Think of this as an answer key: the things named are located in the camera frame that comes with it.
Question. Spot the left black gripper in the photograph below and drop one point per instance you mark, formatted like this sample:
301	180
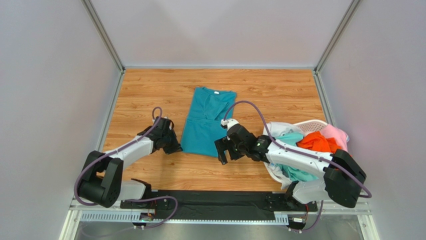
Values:
176	147

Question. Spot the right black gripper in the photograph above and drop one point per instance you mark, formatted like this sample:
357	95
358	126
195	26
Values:
227	146

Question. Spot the teal blue t-shirt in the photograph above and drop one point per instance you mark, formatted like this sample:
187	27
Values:
203	123

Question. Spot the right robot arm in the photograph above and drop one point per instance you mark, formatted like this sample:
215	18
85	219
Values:
339	177

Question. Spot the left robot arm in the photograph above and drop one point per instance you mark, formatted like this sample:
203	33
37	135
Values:
101	179

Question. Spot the white t-shirt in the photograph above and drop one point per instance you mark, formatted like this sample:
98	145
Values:
289	134

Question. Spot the orange t-shirt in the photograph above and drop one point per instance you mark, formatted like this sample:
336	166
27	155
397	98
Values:
317	142

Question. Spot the white laundry basket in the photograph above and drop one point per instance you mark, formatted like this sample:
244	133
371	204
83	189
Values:
307	127

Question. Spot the pink t-shirt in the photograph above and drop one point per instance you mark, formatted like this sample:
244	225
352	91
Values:
341	137

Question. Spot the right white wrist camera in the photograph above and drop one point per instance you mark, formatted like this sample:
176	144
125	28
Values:
228	123

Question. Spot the aluminium frame rail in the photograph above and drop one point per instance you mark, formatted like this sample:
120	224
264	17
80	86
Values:
152	210

